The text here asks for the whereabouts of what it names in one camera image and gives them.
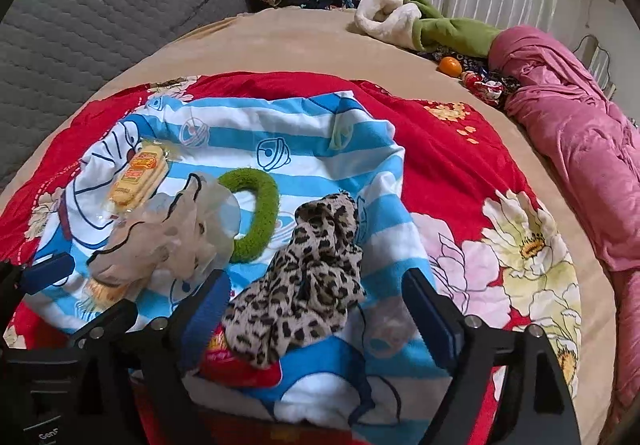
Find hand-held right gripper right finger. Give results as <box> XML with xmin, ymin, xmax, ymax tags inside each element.
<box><xmin>401</xmin><ymin>267</ymin><xmax>583</xmax><ymax>445</ymax></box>

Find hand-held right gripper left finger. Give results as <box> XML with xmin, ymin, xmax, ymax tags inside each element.
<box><xmin>85</xmin><ymin>269</ymin><xmax>233</xmax><ymax>445</ymax></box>

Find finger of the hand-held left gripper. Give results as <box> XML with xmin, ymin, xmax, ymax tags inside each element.
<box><xmin>0</xmin><ymin>252</ymin><xmax>76</xmax><ymax>301</ymax></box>
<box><xmin>72</xmin><ymin>297</ymin><xmax>138</xmax><ymax>343</ymax></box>

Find orange biscuit packet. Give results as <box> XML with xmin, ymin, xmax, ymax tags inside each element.
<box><xmin>82</xmin><ymin>277</ymin><xmax>131</xmax><ymax>311</ymax></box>

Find red egg-shaped candy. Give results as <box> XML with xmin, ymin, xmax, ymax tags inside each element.
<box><xmin>197</xmin><ymin>322</ymin><xmax>283</xmax><ymax>388</ymax></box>

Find beige mesh scrunchie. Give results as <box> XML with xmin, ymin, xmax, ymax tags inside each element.
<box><xmin>87</xmin><ymin>172</ymin><xmax>241</xmax><ymax>286</ymax></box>

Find leopard print scrunchie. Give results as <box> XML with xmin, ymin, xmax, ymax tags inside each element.
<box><xmin>225</xmin><ymin>192</ymin><xmax>368</xmax><ymax>371</ymax></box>

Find green fuzzy scrunchie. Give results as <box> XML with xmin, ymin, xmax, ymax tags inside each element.
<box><xmin>217</xmin><ymin>168</ymin><xmax>280</xmax><ymax>263</ymax></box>

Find yellow biscuit packet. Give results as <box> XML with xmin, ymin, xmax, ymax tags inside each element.
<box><xmin>102</xmin><ymin>139</ymin><xmax>173</xmax><ymax>218</ymax></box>

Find red floral blanket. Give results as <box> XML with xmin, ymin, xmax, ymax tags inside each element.
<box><xmin>0</xmin><ymin>71</ymin><xmax>583</xmax><ymax>445</ymax></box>

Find box lined with Doraemon cloth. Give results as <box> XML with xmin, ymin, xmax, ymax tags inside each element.
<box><xmin>17</xmin><ymin>92</ymin><xmax>453</xmax><ymax>428</ymax></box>

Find red white candy packet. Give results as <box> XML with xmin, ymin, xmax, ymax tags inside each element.
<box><xmin>462</xmin><ymin>70</ymin><xmax>506</xmax><ymax>107</ymax></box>

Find pink quilt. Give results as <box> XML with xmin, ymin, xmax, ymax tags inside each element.
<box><xmin>487</xmin><ymin>24</ymin><xmax>640</xmax><ymax>406</ymax></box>

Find dark floral cloth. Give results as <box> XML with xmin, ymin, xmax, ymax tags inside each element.
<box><xmin>417</xmin><ymin>45</ymin><xmax>521</xmax><ymax>96</ymax></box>

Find grey quilted headboard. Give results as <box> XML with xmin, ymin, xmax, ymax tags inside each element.
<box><xmin>0</xmin><ymin>0</ymin><xmax>251</xmax><ymax>186</ymax></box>

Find beige bed sheet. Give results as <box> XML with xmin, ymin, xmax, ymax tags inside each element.
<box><xmin>0</xmin><ymin>8</ymin><xmax>626</xmax><ymax>426</ymax></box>

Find white green plush garment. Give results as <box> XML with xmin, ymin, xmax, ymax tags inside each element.
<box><xmin>354</xmin><ymin>0</ymin><xmax>503</xmax><ymax>58</ymax></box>

